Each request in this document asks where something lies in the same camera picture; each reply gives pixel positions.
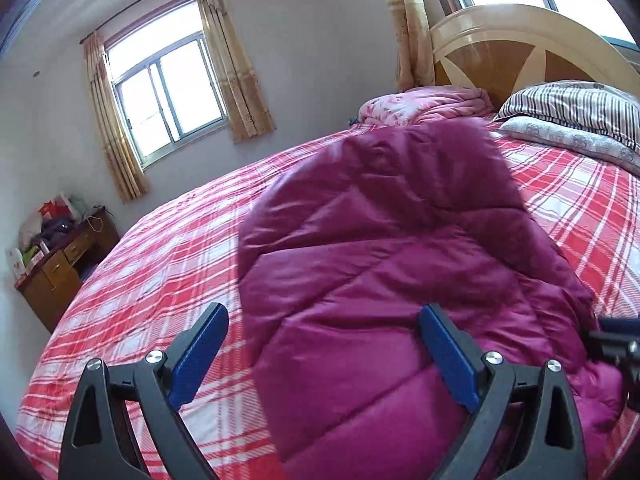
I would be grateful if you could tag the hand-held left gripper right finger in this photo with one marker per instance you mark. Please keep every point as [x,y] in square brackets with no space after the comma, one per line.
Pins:
[450,360]

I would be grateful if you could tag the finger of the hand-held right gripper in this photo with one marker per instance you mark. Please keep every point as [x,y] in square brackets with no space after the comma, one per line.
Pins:
[615,342]

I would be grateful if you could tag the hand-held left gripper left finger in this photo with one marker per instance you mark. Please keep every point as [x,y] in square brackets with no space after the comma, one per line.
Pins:
[200,355]

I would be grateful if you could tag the magenta quilted down jacket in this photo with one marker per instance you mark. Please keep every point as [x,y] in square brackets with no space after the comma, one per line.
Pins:
[375,260]

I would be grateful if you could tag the red plaid bed sheet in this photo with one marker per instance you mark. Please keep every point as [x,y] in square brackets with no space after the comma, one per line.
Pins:
[150,285]

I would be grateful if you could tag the wooden desk with drawers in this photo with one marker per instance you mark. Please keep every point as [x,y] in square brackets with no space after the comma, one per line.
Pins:
[55,280]

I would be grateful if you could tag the dark purple cloth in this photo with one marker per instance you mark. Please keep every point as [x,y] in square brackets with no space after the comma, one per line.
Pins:
[57,229]

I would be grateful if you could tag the green box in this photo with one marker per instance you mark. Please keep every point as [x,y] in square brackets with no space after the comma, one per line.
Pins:
[34,257]

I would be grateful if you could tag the white paper bag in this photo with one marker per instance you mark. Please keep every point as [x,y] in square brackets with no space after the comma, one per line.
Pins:
[71,205]

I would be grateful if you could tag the white patterned pillow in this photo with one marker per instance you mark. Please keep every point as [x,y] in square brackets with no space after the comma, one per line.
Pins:
[575,140]

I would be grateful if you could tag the white box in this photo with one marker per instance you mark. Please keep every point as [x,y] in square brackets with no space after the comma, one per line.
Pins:
[15,262]

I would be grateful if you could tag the red bag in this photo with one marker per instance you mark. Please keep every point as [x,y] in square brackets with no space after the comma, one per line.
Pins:
[50,209]

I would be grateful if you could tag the white plastic bag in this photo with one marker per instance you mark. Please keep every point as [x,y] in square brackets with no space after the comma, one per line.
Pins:
[31,230]

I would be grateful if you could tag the beige patterned curtain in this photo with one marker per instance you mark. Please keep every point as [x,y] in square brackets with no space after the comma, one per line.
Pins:
[235,75]
[410,25]
[117,150]

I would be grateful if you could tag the striped pillow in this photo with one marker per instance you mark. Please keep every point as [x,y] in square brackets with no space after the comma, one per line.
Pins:
[575,102]

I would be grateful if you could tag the pink folded quilt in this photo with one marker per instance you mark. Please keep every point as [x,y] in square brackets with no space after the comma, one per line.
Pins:
[425,105]

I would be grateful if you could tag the sliding window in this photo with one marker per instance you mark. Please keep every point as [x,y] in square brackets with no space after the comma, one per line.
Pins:
[165,95]

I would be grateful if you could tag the cream and wood headboard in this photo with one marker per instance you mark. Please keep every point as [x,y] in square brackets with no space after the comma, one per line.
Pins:
[500,60]

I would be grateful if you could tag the curtain rod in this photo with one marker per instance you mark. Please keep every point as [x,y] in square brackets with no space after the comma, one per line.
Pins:
[150,0]

